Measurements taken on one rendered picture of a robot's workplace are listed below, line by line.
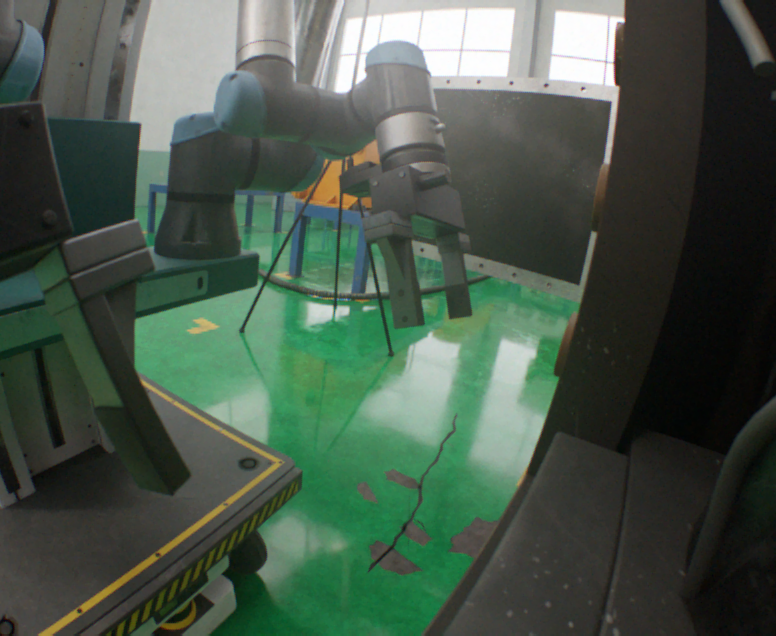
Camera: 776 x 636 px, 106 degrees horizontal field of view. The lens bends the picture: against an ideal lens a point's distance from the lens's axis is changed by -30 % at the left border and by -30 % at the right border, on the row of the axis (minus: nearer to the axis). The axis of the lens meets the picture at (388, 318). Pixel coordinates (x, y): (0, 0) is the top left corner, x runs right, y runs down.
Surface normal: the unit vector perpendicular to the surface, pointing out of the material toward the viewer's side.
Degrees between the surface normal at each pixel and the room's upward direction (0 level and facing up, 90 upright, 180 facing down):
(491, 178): 90
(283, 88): 66
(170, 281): 90
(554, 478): 0
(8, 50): 83
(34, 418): 90
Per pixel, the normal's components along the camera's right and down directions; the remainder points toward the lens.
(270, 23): 0.45, -0.01
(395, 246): 0.85, -0.12
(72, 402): 0.90, 0.25
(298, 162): 0.66, 0.43
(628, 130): -0.54, 0.18
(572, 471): 0.15, -0.94
